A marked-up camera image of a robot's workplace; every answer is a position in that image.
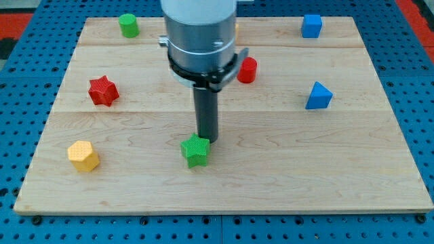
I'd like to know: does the green cylinder block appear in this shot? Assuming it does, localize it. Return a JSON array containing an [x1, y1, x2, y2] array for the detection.
[[118, 13, 140, 38]]

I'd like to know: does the red star block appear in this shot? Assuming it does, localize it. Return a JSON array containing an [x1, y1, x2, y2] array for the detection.
[[88, 75, 119, 107]]

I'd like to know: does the black clamp ring with bracket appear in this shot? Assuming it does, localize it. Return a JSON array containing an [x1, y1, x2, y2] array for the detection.
[[166, 47, 250, 94]]

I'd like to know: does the blue triangle block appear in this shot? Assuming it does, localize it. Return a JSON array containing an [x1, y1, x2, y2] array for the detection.
[[305, 81, 333, 110]]

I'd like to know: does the red cylinder block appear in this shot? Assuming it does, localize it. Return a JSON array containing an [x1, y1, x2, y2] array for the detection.
[[237, 57, 258, 83]]

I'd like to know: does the wooden board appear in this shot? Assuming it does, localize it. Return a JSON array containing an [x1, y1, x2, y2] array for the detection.
[[14, 17, 433, 216]]

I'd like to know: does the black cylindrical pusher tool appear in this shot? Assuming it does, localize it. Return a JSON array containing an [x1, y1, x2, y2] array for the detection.
[[193, 88, 218, 143]]

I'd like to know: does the green star block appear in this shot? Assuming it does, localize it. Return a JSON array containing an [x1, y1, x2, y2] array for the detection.
[[180, 134, 210, 168]]

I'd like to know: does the blue cube block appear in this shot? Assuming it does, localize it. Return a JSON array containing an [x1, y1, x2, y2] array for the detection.
[[301, 14, 323, 38]]

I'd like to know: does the yellow hexagon block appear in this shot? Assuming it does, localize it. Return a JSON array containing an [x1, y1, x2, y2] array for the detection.
[[67, 140, 100, 172]]

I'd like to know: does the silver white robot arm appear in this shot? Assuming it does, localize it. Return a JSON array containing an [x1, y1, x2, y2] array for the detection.
[[159, 0, 249, 142]]

